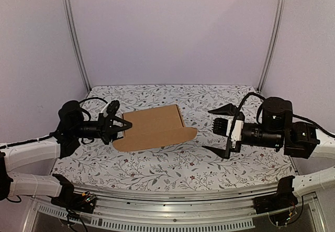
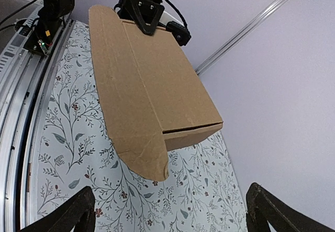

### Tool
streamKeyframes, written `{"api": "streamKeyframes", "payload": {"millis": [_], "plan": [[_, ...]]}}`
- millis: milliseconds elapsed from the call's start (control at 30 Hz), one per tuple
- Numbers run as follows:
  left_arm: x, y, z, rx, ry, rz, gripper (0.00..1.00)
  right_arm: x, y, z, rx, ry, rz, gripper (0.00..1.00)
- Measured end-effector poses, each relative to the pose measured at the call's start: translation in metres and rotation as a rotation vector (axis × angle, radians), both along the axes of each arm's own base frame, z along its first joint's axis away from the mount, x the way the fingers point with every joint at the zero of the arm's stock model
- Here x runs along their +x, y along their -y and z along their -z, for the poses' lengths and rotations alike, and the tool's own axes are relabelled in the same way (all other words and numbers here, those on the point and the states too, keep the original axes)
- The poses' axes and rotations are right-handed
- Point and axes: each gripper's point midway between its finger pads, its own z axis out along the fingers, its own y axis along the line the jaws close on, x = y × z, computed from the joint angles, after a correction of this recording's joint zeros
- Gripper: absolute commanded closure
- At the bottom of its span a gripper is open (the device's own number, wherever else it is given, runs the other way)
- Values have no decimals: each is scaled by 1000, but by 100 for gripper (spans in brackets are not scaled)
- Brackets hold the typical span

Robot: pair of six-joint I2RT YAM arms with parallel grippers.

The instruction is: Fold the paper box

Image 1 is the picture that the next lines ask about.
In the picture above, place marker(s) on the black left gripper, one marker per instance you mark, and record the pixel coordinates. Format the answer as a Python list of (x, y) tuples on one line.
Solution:
[(105, 129)]

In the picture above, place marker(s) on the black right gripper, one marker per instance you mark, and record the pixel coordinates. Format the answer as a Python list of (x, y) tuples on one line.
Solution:
[(230, 144)]

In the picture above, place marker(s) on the brown cardboard box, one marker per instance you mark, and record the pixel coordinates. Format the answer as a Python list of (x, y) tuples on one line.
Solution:
[(154, 128)]

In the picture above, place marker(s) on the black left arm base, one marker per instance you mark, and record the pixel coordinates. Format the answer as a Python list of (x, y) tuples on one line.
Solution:
[(82, 202)]

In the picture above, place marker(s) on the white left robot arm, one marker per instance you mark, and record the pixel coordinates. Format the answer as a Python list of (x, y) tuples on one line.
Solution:
[(58, 145)]

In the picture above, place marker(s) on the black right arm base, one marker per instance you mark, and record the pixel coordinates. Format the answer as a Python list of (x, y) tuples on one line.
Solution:
[(282, 198)]

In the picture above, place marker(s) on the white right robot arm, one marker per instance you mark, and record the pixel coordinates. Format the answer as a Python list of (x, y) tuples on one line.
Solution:
[(304, 139)]

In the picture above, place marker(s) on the floral patterned table mat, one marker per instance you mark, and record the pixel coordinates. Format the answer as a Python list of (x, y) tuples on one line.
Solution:
[(183, 167)]

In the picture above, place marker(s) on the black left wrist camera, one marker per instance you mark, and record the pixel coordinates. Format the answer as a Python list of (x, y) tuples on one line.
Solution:
[(70, 111)]

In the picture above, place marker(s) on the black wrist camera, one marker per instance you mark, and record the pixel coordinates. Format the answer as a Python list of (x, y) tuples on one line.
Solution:
[(70, 111), (274, 115)]

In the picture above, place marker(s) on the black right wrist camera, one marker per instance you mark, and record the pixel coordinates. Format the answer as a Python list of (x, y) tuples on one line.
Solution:
[(274, 115)]

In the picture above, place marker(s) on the aluminium front table rail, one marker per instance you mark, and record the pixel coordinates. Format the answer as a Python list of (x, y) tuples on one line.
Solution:
[(215, 210)]

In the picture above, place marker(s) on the right aluminium frame post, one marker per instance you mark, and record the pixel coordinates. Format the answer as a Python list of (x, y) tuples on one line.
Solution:
[(272, 44)]

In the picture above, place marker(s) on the aluminium frame post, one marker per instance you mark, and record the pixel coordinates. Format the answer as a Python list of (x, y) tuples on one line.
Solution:
[(272, 44), (76, 44)]

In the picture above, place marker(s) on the left aluminium frame post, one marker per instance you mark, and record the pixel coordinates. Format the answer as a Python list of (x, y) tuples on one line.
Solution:
[(76, 44)]

